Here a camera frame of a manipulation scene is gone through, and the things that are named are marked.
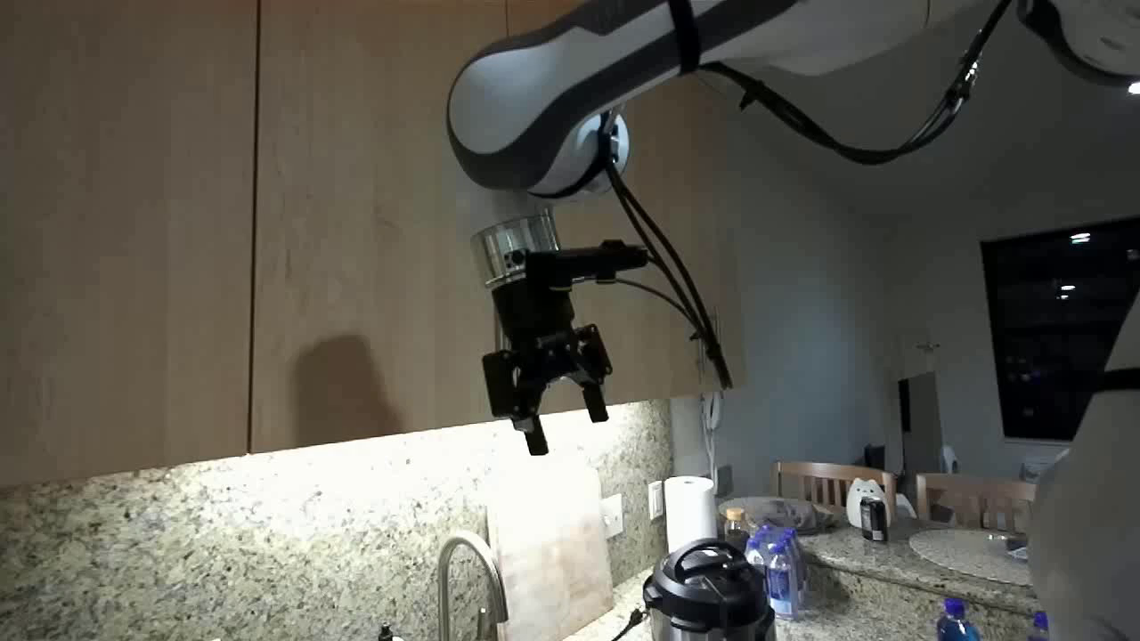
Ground right wooden chair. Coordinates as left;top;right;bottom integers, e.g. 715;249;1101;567
917;475;1038;535

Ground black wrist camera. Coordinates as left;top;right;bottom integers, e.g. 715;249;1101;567
553;239;650;280

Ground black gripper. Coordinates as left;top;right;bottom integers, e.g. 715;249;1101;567
479;212;613;457

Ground white paper towel roll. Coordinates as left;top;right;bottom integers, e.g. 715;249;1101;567
666;477;715;552

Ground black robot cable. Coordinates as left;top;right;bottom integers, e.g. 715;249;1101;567
595;0;1021;391

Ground black pressure cooker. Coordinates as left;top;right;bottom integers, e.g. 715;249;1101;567
642;538;775;641

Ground wooden chair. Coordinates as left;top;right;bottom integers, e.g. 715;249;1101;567
775;458;896;522
917;475;1038;535

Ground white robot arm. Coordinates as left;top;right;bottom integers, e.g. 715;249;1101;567
446;0;980;457

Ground wooden cabinet door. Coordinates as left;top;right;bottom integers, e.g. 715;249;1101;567
575;76;746;413
250;0;506;450
0;0;257;484

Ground left wooden chair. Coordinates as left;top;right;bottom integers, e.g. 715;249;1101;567
775;458;896;522

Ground chrome kitchen faucet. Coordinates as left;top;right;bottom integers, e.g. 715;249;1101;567
435;529;511;641

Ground dark window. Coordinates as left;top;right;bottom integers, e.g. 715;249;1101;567
983;218;1140;440

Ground wooden cutting board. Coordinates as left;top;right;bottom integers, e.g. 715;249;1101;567
490;458;613;641

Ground white wall outlet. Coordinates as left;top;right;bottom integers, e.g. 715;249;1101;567
601;495;623;538

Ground blue cap water bottle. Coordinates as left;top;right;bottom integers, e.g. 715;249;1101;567
937;595;980;641

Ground pack of water bottles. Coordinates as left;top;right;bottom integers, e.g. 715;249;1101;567
746;522;801;620

